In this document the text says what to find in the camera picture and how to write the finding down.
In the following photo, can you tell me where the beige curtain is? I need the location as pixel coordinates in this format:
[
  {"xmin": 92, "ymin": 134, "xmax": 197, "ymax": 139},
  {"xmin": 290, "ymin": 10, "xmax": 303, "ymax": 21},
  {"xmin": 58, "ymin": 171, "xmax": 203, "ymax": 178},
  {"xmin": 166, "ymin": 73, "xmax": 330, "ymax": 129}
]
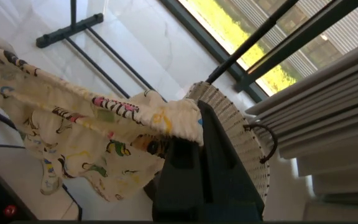
[{"xmin": 246, "ymin": 35, "xmax": 358, "ymax": 203}]

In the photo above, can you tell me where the window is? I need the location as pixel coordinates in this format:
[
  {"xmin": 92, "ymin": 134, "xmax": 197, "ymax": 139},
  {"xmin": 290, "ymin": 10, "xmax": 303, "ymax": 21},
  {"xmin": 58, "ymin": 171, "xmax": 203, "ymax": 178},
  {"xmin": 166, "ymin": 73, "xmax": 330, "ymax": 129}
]
[{"xmin": 158, "ymin": 0, "xmax": 358, "ymax": 103}]

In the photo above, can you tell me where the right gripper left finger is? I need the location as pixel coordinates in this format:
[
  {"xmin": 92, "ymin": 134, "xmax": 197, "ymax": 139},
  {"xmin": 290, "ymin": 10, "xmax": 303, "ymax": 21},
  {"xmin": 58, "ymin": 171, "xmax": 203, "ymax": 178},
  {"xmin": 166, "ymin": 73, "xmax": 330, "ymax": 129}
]
[{"xmin": 152, "ymin": 136, "xmax": 213, "ymax": 222}]

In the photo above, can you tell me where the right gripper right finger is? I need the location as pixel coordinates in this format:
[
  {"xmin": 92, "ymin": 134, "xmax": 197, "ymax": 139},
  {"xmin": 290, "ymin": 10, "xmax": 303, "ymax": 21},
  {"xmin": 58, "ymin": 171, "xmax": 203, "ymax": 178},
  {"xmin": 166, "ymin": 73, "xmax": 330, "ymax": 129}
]
[{"xmin": 197, "ymin": 99, "xmax": 266, "ymax": 222}]

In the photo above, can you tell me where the cream printed garment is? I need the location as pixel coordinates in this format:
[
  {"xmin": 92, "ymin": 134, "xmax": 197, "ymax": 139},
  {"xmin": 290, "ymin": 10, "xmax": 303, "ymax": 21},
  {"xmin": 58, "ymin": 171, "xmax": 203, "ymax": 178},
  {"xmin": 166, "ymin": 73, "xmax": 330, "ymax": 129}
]
[{"xmin": 0, "ymin": 29, "xmax": 204, "ymax": 203}]

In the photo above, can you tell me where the white laundry basket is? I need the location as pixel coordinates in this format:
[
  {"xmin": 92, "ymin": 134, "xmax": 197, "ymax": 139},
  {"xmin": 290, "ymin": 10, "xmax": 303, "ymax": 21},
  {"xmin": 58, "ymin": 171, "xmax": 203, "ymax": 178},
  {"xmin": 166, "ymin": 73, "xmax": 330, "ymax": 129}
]
[{"xmin": 183, "ymin": 80, "xmax": 279, "ymax": 220}]

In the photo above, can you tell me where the black clothes rack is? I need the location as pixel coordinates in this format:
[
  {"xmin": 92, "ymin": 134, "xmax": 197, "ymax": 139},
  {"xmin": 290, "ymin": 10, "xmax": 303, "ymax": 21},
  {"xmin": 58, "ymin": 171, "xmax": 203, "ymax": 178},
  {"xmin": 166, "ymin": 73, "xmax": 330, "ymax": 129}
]
[{"xmin": 35, "ymin": 0, "xmax": 300, "ymax": 103}]

